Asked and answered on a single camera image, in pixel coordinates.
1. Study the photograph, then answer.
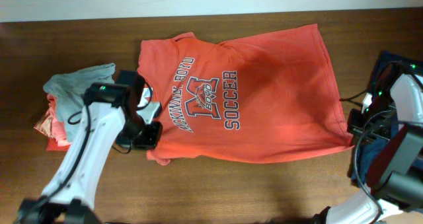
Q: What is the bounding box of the red soccer t-shirt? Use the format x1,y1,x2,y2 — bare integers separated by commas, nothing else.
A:
137,24,352,165

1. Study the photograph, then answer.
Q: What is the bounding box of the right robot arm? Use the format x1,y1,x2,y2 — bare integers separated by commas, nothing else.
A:
311,61,422,224

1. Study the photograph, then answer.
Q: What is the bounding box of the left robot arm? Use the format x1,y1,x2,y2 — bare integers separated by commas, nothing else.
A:
15,71,163,223

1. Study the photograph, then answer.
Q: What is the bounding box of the navy blue garment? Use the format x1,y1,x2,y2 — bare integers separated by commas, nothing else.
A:
356,51,422,182

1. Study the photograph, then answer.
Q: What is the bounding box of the grey folded shirt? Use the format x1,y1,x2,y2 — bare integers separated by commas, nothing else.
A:
43,63,116,142

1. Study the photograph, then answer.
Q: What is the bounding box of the pink folded garment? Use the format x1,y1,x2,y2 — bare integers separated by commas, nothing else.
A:
34,94,71,146

